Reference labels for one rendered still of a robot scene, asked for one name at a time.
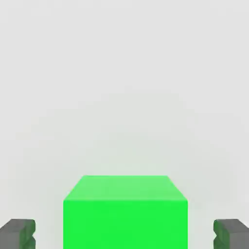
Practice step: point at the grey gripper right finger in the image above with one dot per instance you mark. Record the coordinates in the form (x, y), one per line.
(235, 235)

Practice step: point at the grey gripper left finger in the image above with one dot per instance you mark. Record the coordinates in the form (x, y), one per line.
(13, 235)

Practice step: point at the small green cube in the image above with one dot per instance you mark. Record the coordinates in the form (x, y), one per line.
(125, 217)

